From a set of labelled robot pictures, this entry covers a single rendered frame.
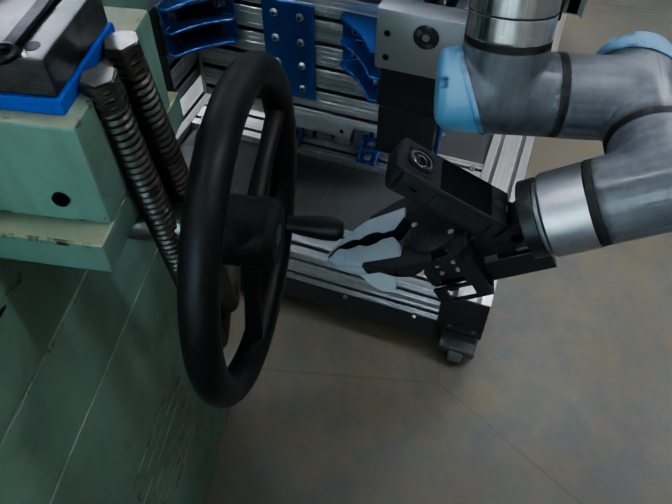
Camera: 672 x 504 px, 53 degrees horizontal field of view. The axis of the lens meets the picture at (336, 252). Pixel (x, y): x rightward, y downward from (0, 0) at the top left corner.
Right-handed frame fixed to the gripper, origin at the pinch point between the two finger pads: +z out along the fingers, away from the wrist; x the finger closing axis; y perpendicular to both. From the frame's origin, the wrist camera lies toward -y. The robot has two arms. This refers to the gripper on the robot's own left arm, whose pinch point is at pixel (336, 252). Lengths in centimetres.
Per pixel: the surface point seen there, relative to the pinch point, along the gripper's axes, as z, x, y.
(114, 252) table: 5.4, -13.8, -19.2
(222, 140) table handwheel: -6.9, -11.1, -23.0
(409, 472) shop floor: 25, 7, 68
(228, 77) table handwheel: -6.5, -5.6, -24.1
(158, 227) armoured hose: 5.3, -9.2, -16.6
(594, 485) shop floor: -5, 10, 85
